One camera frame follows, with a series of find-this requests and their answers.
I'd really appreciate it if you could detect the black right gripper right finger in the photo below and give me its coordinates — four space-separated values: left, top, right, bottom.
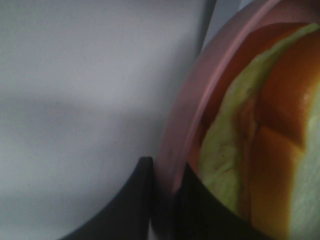
173 164 269 240

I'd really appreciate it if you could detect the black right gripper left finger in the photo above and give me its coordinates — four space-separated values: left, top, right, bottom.
63 157 153 240

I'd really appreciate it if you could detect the pink round plate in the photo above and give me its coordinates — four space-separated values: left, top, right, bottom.
154 0 320 196

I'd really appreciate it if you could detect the white bread sandwich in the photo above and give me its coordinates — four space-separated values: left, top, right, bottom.
195 22 320 240

